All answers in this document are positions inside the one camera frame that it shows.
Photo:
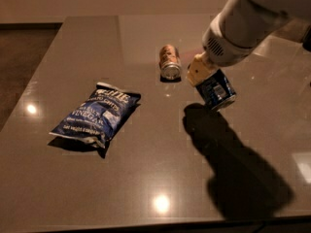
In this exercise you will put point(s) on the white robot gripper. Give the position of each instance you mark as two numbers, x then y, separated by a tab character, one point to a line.
224	49

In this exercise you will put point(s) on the blue pepsi can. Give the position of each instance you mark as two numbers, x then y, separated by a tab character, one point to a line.
216	91

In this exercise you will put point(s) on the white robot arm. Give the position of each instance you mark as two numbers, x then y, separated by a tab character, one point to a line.
291	8

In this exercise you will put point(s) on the brown soda can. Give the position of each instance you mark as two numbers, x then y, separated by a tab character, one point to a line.
170	63

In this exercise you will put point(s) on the blue kettle chips bag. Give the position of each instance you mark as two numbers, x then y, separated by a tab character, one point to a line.
100	117

